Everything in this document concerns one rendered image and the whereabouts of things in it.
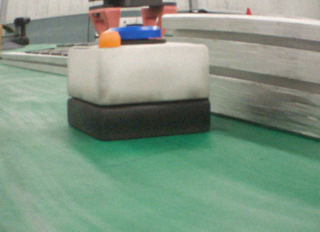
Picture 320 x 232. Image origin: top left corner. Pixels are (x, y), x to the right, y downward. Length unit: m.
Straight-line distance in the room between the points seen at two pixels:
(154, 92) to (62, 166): 0.11
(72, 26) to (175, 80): 11.65
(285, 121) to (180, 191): 0.17
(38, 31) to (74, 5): 0.90
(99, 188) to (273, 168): 0.09
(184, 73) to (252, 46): 0.06
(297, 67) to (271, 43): 0.05
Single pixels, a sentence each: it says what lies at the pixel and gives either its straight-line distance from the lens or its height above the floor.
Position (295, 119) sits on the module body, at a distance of 0.44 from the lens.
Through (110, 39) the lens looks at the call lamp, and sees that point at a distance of 0.43.
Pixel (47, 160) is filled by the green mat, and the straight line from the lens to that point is 0.37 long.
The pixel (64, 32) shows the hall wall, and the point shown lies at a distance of 12.04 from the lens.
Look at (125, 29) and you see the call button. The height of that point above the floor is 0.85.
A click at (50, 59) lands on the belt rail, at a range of 1.11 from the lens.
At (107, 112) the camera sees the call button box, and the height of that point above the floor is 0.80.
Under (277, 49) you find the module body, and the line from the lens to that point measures 0.45.
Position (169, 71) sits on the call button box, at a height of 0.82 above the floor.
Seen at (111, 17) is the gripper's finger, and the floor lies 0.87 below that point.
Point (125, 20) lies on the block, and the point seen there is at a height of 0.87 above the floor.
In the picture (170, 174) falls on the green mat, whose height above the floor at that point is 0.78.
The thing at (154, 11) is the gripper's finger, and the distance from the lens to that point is 0.82.
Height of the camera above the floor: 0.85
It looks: 8 degrees down
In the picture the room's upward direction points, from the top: 1 degrees counter-clockwise
